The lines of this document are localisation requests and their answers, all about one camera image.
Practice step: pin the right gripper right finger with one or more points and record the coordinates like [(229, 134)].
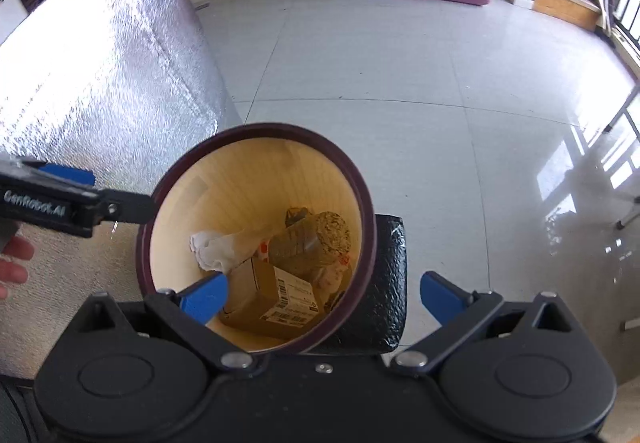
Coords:
[(462, 316)]

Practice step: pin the person's left hand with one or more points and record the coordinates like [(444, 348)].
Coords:
[(17, 252)]

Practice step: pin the brown cardboard box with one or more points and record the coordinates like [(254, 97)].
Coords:
[(266, 301)]

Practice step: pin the silver foil table side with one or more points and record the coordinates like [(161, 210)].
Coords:
[(121, 88)]

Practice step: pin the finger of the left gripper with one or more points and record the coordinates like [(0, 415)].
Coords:
[(69, 173), (127, 207)]

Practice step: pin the wooden trash bin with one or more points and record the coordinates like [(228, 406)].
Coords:
[(281, 217)]

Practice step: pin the white tissue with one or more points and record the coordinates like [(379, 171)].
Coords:
[(215, 252)]

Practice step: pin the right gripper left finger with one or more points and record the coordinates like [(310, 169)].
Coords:
[(184, 316)]

